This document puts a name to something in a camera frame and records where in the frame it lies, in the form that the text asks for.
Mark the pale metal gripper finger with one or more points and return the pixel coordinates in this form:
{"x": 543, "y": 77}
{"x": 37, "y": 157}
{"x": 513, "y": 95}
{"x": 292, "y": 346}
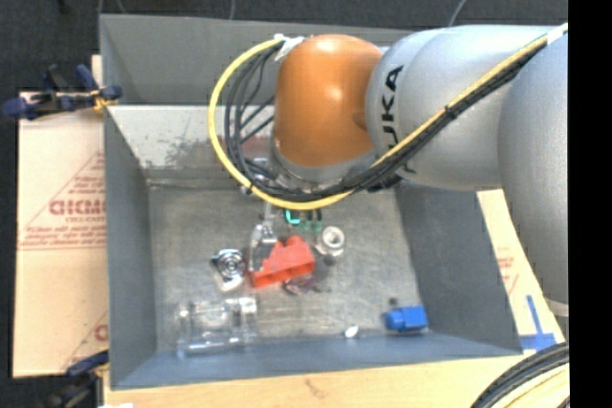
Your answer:
{"x": 255, "y": 248}
{"x": 268, "y": 238}

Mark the red toy building block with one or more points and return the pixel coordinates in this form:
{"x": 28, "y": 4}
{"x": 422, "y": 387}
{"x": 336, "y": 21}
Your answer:
{"x": 284, "y": 263}

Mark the shiny silver round metal piece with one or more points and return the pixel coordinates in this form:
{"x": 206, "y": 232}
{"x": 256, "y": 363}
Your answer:
{"x": 228, "y": 267}

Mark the grey metal bin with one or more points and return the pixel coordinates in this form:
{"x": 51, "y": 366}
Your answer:
{"x": 191, "y": 224}

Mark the clear plastic container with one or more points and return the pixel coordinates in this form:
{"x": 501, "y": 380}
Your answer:
{"x": 215, "y": 325}

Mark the small white oval piece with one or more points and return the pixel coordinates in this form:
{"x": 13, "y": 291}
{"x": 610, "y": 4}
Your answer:
{"x": 352, "y": 332}

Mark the blue plastic block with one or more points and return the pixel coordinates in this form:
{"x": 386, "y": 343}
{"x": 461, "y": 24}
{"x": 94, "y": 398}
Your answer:
{"x": 406, "y": 319}

